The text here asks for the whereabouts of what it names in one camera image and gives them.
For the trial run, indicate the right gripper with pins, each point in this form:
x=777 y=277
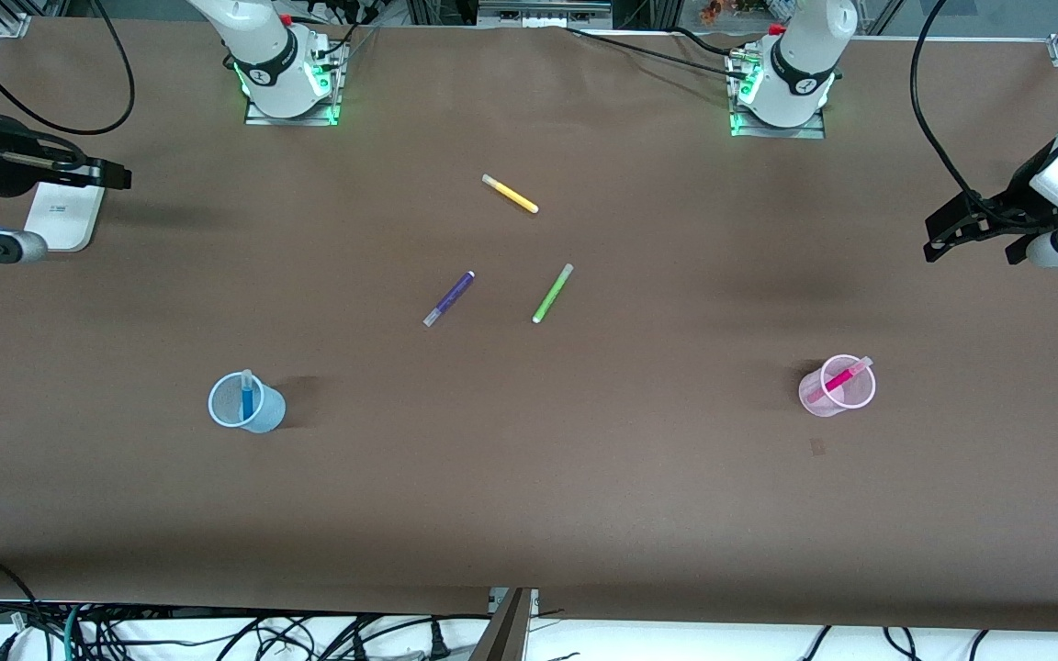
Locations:
x=7 y=162

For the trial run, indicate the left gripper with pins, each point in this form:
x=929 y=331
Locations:
x=1021 y=198

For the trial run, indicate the pink marker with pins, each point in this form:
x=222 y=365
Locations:
x=841 y=378

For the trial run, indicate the blue marker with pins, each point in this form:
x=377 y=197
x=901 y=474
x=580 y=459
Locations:
x=247 y=399

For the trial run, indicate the white lamp stand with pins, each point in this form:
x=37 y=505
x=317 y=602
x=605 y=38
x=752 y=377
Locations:
x=70 y=220

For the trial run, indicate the pink plastic cup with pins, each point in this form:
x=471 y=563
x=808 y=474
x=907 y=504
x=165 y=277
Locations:
x=812 y=397

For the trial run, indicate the blue plastic cup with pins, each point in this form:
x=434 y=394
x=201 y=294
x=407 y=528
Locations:
x=263 y=415

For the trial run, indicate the purple marker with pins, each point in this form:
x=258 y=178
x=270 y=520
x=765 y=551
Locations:
x=449 y=298

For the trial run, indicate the yellow marker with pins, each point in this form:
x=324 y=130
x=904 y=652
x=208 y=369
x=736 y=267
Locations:
x=511 y=194

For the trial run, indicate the green marker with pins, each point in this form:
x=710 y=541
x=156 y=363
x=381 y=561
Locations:
x=552 y=294

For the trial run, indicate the dark table support beam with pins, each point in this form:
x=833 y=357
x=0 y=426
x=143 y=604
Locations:
x=506 y=633

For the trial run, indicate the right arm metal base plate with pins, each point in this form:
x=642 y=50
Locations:
x=263 y=117

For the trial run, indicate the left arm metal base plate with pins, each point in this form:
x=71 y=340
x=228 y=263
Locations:
x=777 y=131

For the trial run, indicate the grey metal back frame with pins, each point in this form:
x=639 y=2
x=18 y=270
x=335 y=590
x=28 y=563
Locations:
x=543 y=14

